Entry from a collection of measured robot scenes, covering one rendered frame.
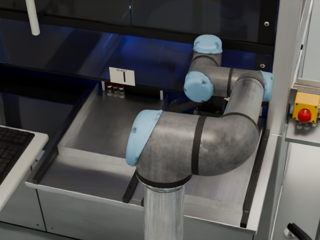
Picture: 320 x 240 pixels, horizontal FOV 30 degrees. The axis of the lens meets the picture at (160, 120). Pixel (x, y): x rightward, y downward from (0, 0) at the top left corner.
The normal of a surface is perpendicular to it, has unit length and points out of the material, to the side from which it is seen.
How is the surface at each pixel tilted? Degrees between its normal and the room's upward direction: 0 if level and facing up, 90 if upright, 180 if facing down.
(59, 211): 90
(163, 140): 44
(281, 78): 90
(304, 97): 0
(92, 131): 0
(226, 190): 0
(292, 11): 90
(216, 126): 9
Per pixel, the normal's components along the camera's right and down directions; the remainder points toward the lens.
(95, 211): -0.29, 0.62
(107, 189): -0.04, -0.76
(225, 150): 0.36, 0.06
